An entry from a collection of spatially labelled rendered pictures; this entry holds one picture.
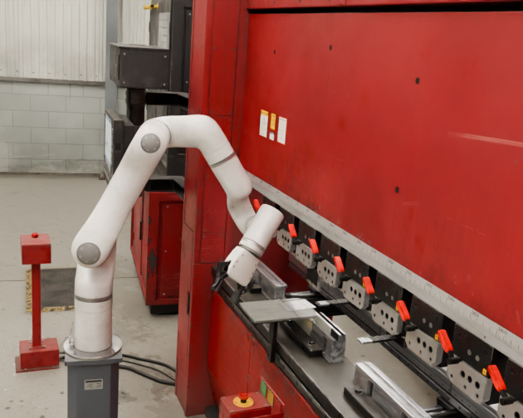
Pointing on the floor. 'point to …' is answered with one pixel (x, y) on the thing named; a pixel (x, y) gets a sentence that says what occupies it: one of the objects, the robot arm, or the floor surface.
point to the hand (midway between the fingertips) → (224, 294)
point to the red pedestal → (46, 355)
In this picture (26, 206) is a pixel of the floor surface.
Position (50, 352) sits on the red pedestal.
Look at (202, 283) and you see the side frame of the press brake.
